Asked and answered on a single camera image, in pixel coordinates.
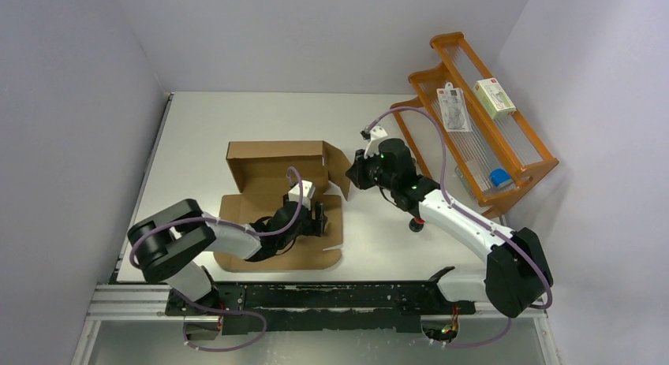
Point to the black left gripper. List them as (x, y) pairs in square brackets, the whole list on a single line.
[(315, 227)]

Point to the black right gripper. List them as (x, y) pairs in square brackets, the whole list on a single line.
[(356, 173)]

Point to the brown cardboard box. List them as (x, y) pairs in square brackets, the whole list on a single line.
[(259, 169)]

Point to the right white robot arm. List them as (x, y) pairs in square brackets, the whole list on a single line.
[(514, 275)]

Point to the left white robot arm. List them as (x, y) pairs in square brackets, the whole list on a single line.
[(165, 245)]

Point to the white green small box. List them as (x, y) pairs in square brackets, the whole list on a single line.
[(493, 98)]

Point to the red black push button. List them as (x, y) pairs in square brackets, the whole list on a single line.
[(416, 225)]

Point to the clear packaged item with card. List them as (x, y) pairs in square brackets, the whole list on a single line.
[(455, 115)]

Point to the orange wooden shelf rack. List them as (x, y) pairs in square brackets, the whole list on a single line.
[(509, 143)]

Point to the blue tape roll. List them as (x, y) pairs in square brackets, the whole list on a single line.
[(500, 178)]

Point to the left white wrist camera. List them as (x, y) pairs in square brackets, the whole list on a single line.
[(302, 192)]

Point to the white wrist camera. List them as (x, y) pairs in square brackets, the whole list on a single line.
[(302, 192), (374, 137)]

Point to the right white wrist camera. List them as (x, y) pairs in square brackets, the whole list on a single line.
[(374, 137)]

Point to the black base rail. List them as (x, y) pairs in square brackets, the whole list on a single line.
[(347, 305)]

